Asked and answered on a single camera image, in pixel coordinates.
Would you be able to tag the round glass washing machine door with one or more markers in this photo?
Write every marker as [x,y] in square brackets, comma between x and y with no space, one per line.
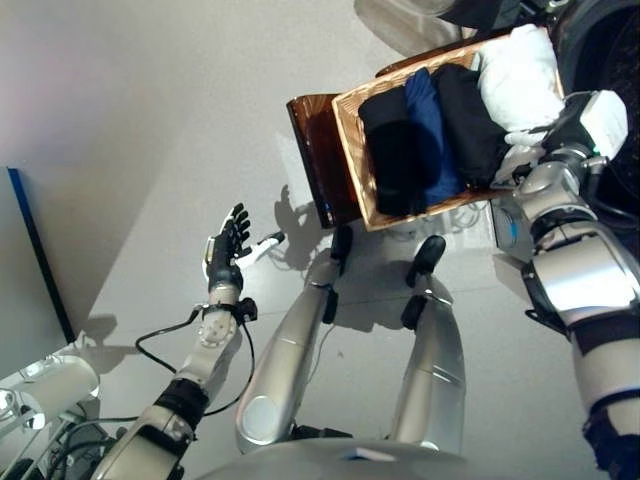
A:
[400,20]

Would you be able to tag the blue garment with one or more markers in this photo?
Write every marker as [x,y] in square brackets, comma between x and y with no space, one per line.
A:
[430,125]

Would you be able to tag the robot left hand black white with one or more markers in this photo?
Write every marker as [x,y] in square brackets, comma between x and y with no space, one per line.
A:
[227,250]

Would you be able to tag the large wicker laundry basket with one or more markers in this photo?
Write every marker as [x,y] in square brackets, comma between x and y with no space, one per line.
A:
[355,165]

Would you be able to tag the robot right arm silver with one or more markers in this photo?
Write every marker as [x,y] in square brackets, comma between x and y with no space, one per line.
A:
[575,280]

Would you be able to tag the black garment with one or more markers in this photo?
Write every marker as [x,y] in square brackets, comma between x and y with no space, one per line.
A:
[395,155]
[470,120]

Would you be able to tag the white towel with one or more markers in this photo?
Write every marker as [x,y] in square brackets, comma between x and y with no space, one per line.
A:
[520,75]

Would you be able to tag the robot left arm silver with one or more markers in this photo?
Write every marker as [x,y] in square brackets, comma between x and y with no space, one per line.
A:
[200,360]

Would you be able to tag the robot leg silver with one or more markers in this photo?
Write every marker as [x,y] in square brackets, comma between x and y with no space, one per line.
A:
[285,360]
[430,360]

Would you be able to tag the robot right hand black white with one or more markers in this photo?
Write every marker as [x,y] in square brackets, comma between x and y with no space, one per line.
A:
[595,120]

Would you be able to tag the white cylinder device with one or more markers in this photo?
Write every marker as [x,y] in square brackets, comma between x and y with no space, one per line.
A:
[55,385]

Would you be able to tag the brown glossy wooden stool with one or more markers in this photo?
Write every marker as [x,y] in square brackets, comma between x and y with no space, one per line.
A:
[320,150]

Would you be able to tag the robot torso grey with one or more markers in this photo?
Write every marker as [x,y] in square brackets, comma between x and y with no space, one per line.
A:
[375,460]

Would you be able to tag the robot left leg silver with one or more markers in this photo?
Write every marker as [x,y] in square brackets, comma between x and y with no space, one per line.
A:
[285,360]

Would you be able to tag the grey cabinet box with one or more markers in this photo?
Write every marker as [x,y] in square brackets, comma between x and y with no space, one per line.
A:
[25,275]

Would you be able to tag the dark grey washing machine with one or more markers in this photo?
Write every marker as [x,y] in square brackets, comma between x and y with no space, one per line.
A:
[610,50]

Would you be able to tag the robot right leg silver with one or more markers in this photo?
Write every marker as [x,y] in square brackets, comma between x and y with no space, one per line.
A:
[430,360]

